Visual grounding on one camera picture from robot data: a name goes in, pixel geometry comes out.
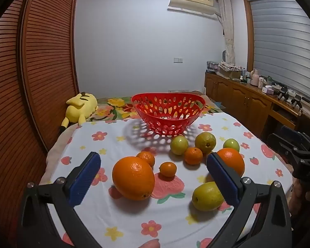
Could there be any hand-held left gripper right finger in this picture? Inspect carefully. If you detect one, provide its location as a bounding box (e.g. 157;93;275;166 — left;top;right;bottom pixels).
206;152;293;248

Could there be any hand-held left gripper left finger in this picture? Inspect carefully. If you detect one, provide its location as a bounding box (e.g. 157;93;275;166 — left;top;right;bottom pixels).
17;151;105;248

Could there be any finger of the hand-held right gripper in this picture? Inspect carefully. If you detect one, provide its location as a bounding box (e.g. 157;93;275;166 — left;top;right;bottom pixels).
267;133;310;164
280;125;306;143

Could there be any yellow-green citrus fruit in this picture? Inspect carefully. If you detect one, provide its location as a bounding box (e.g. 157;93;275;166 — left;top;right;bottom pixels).
192;181;225;211
194;132;217;154

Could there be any large orange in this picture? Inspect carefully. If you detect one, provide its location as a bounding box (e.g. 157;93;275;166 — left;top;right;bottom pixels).
216;148;245;177
112;156;155;201

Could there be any red perforated plastic basket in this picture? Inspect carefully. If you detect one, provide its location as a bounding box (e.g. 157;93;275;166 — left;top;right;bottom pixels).
131;92;206;137

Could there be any person's right hand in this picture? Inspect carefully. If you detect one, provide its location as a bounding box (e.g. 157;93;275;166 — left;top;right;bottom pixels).
289;179;310;219

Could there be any black gadget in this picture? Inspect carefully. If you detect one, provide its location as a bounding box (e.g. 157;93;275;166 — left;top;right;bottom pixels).
277;85;304;114

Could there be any small green fruit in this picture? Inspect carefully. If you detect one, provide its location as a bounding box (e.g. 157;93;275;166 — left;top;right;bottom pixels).
170;136;189;156
223;138;240;153

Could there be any white floral bed sheet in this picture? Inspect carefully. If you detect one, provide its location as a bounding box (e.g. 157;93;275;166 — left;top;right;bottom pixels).
39;112;293;248

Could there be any small mandarin orange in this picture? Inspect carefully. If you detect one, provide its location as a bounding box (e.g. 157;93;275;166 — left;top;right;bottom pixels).
159;162;177;178

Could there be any wooden sideboard cabinet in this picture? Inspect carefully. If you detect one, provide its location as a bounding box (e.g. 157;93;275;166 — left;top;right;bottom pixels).
204;72;304;145

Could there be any yellow plush toy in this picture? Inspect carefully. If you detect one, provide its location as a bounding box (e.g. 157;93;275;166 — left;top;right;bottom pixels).
58;92;98;135

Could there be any beige floral blanket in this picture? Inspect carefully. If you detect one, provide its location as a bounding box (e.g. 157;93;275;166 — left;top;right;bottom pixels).
45;96;225;164

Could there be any patterned storage box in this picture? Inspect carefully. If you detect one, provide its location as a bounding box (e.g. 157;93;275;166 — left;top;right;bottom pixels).
218;61;244;79

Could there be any window with grey blind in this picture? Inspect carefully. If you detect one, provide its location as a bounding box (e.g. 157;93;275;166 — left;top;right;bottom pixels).
243;0;310;107

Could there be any plastic wrapped package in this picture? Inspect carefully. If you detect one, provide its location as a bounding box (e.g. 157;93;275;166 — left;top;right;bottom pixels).
207;61;220;73

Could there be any white bundled curtain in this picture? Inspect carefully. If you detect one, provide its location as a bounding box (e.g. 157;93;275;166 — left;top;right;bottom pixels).
217;0;235;65

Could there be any wooden louvered wardrobe door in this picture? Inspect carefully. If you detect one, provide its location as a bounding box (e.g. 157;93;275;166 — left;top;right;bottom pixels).
17;0;79;153
0;0;52;225

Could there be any white air conditioner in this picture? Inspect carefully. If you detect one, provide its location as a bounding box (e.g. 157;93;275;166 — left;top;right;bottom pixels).
168;0;217;18

